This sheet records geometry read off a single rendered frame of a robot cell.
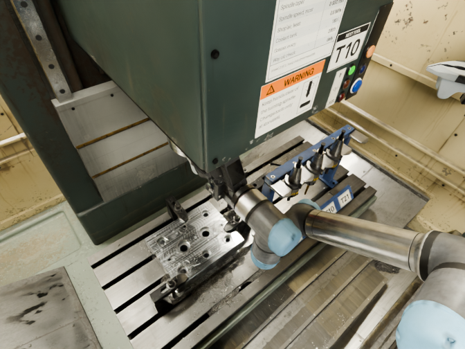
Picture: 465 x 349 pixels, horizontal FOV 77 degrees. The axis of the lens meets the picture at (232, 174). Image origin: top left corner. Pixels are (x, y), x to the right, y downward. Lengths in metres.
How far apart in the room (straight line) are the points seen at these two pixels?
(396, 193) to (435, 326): 1.25
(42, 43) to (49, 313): 1.02
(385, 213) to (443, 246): 1.06
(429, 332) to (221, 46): 0.44
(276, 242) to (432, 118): 1.06
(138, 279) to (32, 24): 0.84
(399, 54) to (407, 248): 1.01
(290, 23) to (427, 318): 0.44
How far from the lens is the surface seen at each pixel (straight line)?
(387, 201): 1.68
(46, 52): 1.01
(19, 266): 1.80
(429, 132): 1.55
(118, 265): 1.23
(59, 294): 1.55
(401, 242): 0.65
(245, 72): 0.44
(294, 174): 0.98
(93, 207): 1.44
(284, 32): 0.46
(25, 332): 1.48
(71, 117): 1.10
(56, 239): 1.79
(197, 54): 0.38
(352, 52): 0.66
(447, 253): 0.60
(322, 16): 0.52
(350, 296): 1.43
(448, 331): 0.49
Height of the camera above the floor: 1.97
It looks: 48 degrees down
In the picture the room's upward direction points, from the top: 4 degrees clockwise
